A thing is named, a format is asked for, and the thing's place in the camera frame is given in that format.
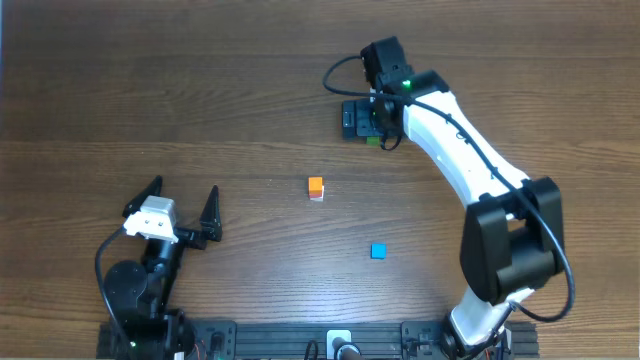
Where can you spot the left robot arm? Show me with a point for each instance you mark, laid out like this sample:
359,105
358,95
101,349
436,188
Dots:
125,285

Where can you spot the blue cube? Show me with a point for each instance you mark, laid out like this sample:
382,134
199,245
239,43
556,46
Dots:
378,251

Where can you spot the green cube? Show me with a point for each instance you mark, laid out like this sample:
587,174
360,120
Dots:
373,141

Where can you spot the mounting rail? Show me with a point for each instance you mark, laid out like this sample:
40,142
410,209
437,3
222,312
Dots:
290,340

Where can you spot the white cube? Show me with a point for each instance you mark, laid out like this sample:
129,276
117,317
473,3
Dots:
317,198

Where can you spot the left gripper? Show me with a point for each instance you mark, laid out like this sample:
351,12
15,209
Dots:
190,239

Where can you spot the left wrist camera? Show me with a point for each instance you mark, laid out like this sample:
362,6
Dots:
152,217

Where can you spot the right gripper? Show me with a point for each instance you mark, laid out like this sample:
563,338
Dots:
357,120

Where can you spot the orange cube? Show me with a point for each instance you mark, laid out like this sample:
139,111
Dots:
315,184

